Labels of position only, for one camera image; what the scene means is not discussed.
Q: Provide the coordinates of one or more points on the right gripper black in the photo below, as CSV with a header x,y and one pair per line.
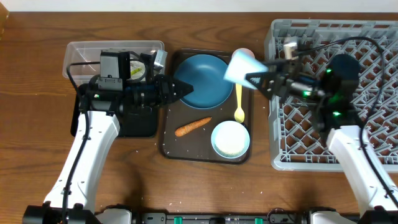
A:
x,y
282,83

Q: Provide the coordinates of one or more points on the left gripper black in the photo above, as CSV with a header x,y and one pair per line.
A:
x,y
162,91

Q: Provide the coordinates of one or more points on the pink plastic cup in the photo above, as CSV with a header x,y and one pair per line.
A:
x,y
243,53

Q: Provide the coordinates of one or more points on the light blue cup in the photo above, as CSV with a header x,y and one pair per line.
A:
x,y
239,67

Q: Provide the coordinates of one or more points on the white tissue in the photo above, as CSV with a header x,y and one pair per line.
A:
x,y
137,64

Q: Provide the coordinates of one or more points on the light blue bowl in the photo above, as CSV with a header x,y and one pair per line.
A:
x,y
230,139

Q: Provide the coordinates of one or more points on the yellow green snack wrapper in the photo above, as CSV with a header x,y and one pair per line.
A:
x,y
137,71

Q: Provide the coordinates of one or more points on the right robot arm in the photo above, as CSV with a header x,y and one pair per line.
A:
x,y
336,120

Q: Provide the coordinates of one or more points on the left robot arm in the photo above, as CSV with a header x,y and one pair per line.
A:
x,y
103,103

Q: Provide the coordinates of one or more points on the black waste tray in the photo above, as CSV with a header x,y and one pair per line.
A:
x,y
131,125

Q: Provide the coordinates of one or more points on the grey dishwasher rack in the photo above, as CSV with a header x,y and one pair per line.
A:
x,y
294,144

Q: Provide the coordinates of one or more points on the dark blue plate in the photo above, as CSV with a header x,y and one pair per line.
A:
x,y
206,75

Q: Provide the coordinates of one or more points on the orange carrot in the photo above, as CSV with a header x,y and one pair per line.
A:
x,y
183,130

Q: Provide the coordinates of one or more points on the brown serving tray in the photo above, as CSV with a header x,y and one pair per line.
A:
x,y
196,145

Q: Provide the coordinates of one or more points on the yellow plastic spoon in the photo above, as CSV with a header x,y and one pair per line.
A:
x,y
239,113

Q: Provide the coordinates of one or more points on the clear plastic bin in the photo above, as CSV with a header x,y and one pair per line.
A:
x,y
89,51

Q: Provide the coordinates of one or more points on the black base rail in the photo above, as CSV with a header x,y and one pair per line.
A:
x,y
272,218

